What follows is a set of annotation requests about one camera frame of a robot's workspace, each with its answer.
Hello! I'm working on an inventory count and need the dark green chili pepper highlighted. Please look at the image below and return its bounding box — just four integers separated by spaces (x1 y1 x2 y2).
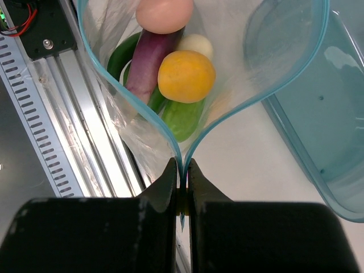
107 32 167 114

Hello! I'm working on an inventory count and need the aluminium mounting rail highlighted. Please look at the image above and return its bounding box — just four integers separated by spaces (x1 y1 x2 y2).
34 9 143 197

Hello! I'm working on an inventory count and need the blue translucent plastic basin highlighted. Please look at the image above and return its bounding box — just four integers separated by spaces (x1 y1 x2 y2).
244 0 364 223

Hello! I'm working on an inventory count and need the white egg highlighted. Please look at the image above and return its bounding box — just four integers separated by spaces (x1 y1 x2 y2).
176 34 213 60

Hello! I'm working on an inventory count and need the slotted cable duct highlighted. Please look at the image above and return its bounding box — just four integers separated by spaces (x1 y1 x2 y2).
1 36 89 198

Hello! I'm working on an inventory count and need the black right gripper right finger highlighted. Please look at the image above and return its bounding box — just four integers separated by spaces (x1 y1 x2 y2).
188 160 359 272

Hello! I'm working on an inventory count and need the light green cucumber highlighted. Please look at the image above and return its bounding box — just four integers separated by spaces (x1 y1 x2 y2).
162 99 205 143

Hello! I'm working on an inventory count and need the pink egg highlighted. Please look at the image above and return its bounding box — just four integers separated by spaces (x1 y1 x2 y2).
135 0 194 34

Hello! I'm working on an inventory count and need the purple eggplant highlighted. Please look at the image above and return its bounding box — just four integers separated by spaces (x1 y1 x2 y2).
125 28 184 104

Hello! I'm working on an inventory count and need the clear zip top bag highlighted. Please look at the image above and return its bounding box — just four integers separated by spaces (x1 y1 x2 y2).
76 0 330 231

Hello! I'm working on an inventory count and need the orange fruit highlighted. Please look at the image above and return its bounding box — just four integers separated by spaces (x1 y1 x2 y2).
158 50 216 104

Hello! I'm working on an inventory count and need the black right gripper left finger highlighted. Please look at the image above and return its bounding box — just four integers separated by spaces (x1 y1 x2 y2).
1 159 177 272

